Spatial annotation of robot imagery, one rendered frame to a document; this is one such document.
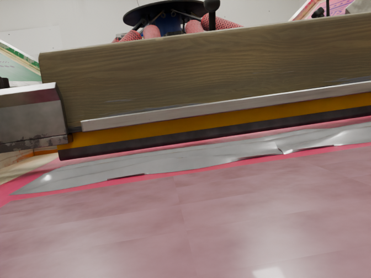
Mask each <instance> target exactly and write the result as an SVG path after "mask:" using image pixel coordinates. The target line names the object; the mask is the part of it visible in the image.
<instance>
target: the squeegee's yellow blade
mask: <svg viewBox="0 0 371 278"><path fill-rule="evenodd" d="M368 105H371V92H369V93H361V94H354V95H345V96H341V97H333V98H326V99H318V100H311V101H302V102H298V103H290V104H283V105H275V106H268V107H262V108H255V109H247V110H240V111H232V112H228V113H219V114H212V115H204V116H197V117H189V118H185V119H177V120H169V121H161V122H154V123H149V124H142V125H134V126H126V127H118V128H114V129H106V130H99V131H91V132H76V133H72V134H73V142H71V143H68V144H64V145H57V150H61V149H69V148H76V147H84V146H91V145H98V144H103V143H111V142H118V141H126V140H133V139H138V138H145V137H153V136H161V135H167V134H172V133H180V132H187V131H195V130H202V129H210V128H215V127H222V126H230V125H237V124H244V123H249V122H256V121H264V120H271V119H279V118H284V117H291V116H299V115H306V114H313V113H321V112H326V111H333V110H341V109H348V108H356V107H360V106H368Z"/></svg>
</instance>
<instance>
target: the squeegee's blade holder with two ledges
mask: <svg viewBox="0 0 371 278"><path fill-rule="evenodd" d="M369 92H371V81H365V82H357V83H350V84H341V85H334V86H329V87H321V88H314V89H306V90H298V91H293V92H285V93H278V94H270V95H262V96H257V97H249V98H242V99H234V100H226V101H219V102H213V103H206V104H198V105H190V106H182V107H177V108H170V109H162V110H154V111H146V112H141V113H134V114H126V115H118V116H110V117H103V118H98V119H90V120H83V121H81V127H82V132H91V131H99V130H106V129H114V128H118V127H126V126H134V125H142V124H149V123H154V122H161V121H169V120H177V119H185V118H189V117H197V116H204V115H212V114H219V113H228V112H232V111H240V110H247V109H255V108H262V107H268V106H275V105H283V104H290V103H298V102H302V101H311V100H318V99H326V98H333V97H341V96H345V95H354V94H361V93H369Z"/></svg>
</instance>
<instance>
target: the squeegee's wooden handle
mask: <svg viewBox="0 0 371 278"><path fill-rule="evenodd" d="M38 62H39V68H40V74H41V80H42V84H44V83H53V82H56V83H57V85H58V88H59V90H60V92H61V94H62V97H63V103H64V107H65V113H66V120H67V126H68V131H69V133H76V132H82V127H81V121H83V120H90V119H98V118H103V117H110V116H118V115H126V114H134V113H141V112H146V111H154V110H162V109H170V108H177V107H182V106H190V105H198V104H206V103H213V102H219V101H226V100H234V99H242V98H249V97H257V96H262V95H270V94H278V93H285V92H293V91H298V90H306V89H314V88H321V87H329V86H334V85H341V84H350V83H357V82H365V81H371V11H370V12H360V13H352V14H343V15H334V16H329V17H320V18H311V19H303V20H293V21H288V22H280V23H271V24H262V25H253V26H244V27H239V28H230V29H221V30H213V31H204V32H198V33H190V34H181V35H172V36H163V37H158V38H149V39H140V40H131V41H123V42H114V43H108V44H100V45H91V46H82V47H73V48H68V49H59V50H50V51H42V52H40V53H39V57H38Z"/></svg>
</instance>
